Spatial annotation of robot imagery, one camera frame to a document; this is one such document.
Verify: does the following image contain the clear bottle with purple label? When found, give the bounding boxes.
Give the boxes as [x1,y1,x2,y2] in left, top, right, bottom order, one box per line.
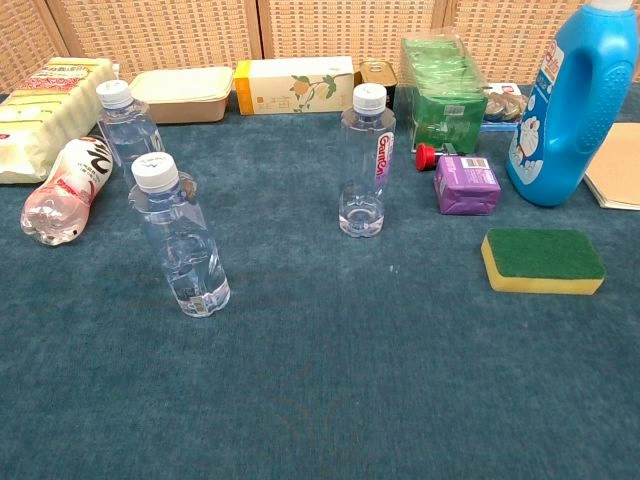
[339,83,397,239]

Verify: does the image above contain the clear water bottle white cap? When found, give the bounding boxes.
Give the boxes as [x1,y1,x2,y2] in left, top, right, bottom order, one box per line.
[127,152,232,319]
[95,79,166,194]

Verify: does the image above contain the blue table cloth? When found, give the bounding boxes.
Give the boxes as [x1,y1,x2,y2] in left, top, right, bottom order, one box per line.
[0,82,640,480]

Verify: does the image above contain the purple wrapped box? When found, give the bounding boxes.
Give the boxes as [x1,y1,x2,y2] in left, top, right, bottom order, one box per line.
[433,155,502,216]

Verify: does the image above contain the white orange tea box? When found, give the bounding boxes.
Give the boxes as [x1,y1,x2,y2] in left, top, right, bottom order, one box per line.
[234,56,356,117]

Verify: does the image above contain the gold black tin can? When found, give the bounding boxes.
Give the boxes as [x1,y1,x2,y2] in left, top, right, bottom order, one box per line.
[357,60,400,109]

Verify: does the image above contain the green packet stack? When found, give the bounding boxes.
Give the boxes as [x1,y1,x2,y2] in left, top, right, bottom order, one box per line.
[401,29,489,154]

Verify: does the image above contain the beige lidded food container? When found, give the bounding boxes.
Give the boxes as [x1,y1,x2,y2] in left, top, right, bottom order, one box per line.
[128,66,235,125]

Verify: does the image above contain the woven folding screen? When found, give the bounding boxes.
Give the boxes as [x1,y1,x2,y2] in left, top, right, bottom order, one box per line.
[0,0,640,96]

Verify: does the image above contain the green yellow scouring sponge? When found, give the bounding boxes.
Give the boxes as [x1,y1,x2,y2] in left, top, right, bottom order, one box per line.
[480,228,607,296]

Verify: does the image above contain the binder clips blister pack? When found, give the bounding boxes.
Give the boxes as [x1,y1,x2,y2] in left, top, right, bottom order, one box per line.
[482,82,529,132]

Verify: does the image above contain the blue detergent bottle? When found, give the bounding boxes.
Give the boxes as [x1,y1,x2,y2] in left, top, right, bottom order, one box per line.
[505,0,640,208]

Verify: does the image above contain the pink drink bottle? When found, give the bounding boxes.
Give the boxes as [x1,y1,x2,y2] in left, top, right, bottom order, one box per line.
[20,135,115,247]

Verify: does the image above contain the brown spiral notebook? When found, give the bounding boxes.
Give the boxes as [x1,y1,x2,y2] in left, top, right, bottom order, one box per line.
[583,122,640,211]

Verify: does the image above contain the yellow sponge multipack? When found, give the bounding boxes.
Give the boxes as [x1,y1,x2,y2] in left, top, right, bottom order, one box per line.
[0,56,120,185]

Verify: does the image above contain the red push button switch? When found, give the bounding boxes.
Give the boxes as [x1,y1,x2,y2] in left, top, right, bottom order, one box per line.
[415,142,459,173]

